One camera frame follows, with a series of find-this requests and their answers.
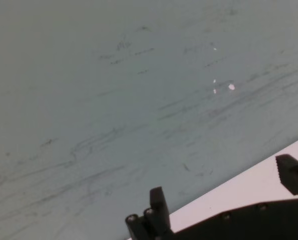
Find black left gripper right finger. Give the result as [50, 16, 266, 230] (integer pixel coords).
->
[274, 153, 298, 199]

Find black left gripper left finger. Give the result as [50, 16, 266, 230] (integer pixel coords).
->
[124, 185, 174, 240]

